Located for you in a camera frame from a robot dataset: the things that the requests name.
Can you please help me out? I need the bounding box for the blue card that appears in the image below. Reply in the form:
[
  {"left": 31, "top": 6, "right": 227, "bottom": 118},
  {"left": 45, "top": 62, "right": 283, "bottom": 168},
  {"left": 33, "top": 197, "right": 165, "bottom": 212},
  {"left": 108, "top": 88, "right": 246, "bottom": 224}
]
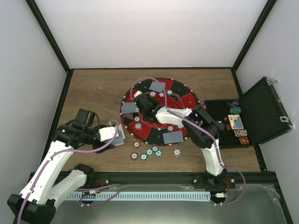
[
  {"left": 163, "top": 131, "right": 184, "bottom": 144},
  {"left": 149, "top": 82, "right": 166, "bottom": 92},
  {"left": 121, "top": 102, "right": 137, "bottom": 114}
]

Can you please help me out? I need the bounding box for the blue white chip seat two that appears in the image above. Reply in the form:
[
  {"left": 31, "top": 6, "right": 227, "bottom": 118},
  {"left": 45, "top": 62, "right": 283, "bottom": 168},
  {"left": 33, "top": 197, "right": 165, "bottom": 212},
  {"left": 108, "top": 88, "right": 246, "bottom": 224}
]
[{"left": 135, "top": 123, "right": 142, "bottom": 130}]

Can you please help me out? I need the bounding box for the blue backed card deck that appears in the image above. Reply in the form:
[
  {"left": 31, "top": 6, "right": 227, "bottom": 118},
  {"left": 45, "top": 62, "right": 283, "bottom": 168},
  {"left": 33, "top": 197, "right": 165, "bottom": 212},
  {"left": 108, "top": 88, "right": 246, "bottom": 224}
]
[{"left": 111, "top": 124, "right": 125, "bottom": 147}]

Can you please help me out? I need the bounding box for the red 100 chip off mat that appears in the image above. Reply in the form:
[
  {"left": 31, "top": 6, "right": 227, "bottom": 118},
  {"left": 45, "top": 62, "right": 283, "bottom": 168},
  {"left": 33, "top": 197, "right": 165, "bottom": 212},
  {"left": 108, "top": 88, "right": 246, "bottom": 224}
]
[{"left": 133, "top": 141, "right": 140, "bottom": 148}]

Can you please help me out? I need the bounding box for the red poker chip stack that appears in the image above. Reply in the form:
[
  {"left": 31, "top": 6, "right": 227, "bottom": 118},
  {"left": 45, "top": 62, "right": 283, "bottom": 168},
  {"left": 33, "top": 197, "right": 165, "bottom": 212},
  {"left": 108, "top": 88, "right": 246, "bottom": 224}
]
[{"left": 130, "top": 152, "right": 139, "bottom": 161}]

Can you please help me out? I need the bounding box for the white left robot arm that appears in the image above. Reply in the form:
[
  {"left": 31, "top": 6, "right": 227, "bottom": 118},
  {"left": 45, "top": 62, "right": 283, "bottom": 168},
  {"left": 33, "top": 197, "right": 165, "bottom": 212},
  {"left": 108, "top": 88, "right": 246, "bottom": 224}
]
[{"left": 7, "top": 108, "right": 119, "bottom": 224}]

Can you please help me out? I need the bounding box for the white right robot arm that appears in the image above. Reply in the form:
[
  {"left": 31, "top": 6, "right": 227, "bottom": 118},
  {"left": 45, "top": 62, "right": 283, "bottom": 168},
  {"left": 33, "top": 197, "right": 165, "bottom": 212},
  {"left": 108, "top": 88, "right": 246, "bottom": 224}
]
[{"left": 130, "top": 91, "right": 227, "bottom": 188}]

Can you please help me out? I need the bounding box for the round red black poker mat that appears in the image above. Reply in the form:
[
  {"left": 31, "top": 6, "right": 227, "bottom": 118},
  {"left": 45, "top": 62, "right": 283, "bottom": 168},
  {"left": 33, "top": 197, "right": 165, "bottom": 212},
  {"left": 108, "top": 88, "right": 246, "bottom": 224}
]
[{"left": 120, "top": 77, "right": 200, "bottom": 146}]

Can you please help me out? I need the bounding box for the blue white poker chip stack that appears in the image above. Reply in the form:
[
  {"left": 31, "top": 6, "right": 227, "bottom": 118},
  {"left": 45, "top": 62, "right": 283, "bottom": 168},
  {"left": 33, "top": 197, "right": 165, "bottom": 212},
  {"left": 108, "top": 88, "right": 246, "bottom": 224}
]
[{"left": 173, "top": 148, "right": 182, "bottom": 157}]

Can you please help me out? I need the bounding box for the teal chip row in case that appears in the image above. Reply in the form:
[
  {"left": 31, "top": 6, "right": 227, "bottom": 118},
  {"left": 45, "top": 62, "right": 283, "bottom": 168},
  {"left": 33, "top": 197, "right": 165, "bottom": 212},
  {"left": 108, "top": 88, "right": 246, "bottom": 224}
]
[{"left": 230, "top": 107, "right": 242, "bottom": 114}]

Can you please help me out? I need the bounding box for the card deck in case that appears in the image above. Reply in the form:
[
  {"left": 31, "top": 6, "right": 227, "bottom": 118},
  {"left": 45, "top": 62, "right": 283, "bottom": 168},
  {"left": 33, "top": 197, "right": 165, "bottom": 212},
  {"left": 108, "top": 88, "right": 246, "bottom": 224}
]
[{"left": 228, "top": 114, "right": 244, "bottom": 130}]

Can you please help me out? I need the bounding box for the orange red chip row case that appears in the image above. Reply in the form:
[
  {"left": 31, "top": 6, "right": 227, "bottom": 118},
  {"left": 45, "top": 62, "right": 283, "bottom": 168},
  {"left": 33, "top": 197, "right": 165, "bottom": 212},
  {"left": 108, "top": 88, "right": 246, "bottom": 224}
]
[{"left": 239, "top": 137, "right": 249, "bottom": 145}]

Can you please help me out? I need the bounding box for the black poker chip case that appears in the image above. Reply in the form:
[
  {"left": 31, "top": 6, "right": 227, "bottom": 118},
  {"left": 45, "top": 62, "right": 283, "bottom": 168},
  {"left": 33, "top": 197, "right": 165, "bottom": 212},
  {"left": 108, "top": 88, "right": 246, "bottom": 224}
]
[{"left": 204, "top": 77, "right": 293, "bottom": 148}]

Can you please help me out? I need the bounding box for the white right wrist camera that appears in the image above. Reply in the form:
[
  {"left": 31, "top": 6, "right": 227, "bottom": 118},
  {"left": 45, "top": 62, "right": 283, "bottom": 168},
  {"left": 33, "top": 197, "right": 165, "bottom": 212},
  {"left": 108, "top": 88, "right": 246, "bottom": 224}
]
[{"left": 133, "top": 91, "right": 143, "bottom": 98}]

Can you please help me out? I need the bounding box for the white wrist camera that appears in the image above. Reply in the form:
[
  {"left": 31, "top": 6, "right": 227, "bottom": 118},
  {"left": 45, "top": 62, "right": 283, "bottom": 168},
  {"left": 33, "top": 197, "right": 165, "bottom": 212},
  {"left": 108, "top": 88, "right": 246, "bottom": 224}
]
[
  {"left": 133, "top": 91, "right": 143, "bottom": 98},
  {"left": 99, "top": 126, "right": 118, "bottom": 142}
]

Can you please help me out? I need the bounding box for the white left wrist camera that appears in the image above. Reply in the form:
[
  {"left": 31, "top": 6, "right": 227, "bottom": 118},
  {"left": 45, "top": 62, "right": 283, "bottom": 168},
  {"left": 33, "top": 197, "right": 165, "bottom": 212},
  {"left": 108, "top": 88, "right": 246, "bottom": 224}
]
[{"left": 99, "top": 126, "right": 118, "bottom": 142}]

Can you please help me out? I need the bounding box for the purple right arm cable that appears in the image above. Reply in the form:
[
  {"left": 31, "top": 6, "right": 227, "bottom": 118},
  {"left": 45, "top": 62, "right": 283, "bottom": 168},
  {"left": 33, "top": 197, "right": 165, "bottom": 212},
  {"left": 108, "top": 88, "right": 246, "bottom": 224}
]
[{"left": 129, "top": 77, "right": 246, "bottom": 207}]

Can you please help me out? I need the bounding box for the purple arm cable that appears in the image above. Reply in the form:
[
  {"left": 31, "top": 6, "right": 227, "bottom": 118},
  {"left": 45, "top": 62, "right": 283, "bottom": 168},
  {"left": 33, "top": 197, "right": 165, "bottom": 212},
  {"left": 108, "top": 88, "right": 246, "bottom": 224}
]
[
  {"left": 129, "top": 77, "right": 246, "bottom": 207},
  {"left": 16, "top": 119, "right": 122, "bottom": 224}
]

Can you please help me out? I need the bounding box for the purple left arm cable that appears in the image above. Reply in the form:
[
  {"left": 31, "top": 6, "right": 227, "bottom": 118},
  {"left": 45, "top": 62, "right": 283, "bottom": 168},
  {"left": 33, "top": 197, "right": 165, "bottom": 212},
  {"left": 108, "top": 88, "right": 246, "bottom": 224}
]
[{"left": 16, "top": 119, "right": 122, "bottom": 224}]

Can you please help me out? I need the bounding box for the light blue slotted cable duct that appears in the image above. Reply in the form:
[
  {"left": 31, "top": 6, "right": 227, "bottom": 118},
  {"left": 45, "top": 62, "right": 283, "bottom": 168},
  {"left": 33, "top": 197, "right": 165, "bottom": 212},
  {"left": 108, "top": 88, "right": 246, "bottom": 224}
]
[{"left": 66, "top": 191, "right": 211, "bottom": 202}]

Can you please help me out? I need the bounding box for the black enclosure frame post left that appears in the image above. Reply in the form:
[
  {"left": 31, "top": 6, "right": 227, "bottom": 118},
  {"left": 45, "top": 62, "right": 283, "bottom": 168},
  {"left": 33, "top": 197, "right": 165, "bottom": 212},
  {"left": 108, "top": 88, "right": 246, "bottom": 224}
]
[{"left": 25, "top": 0, "right": 71, "bottom": 74}]

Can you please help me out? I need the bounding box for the black enclosure frame post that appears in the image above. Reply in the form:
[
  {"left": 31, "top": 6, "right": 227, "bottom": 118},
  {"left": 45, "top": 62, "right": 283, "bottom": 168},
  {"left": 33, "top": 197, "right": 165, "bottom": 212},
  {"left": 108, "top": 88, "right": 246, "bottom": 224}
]
[
  {"left": 25, "top": 0, "right": 71, "bottom": 74},
  {"left": 232, "top": 0, "right": 277, "bottom": 72}
]

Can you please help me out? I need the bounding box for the black front mounting rail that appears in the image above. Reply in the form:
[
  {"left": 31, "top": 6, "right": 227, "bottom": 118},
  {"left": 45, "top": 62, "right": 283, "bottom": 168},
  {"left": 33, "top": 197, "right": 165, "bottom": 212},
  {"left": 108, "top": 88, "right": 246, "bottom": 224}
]
[{"left": 30, "top": 171, "right": 278, "bottom": 189}]

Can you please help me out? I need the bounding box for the black enclosure frame post right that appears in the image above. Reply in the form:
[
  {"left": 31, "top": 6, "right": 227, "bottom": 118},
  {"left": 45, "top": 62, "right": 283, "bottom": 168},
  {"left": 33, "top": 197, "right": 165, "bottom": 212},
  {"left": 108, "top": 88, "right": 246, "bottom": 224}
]
[{"left": 232, "top": 0, "right": 277, "bottom": 72}]

